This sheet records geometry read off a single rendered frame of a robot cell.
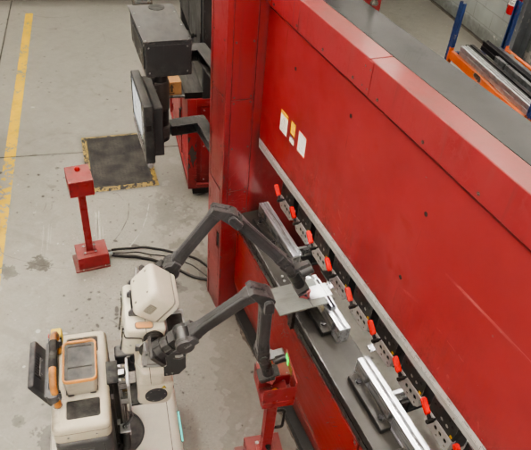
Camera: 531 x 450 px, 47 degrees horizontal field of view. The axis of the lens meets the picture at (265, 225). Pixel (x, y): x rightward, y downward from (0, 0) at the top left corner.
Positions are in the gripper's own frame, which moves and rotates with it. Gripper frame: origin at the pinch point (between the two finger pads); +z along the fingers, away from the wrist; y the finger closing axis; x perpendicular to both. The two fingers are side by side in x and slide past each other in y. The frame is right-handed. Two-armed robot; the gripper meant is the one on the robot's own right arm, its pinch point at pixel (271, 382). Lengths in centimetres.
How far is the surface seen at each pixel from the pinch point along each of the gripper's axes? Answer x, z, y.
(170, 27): 144, -119, 2
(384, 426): -37, 1, 42
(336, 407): -16.0, 11.4, 26.0
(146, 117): 124, -84, -24
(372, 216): 6, -80, 58
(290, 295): 35.7, -14.9, 21.2
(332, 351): 7.6, 1.3, 32.5
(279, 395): -4.7, 5.6, 1.9
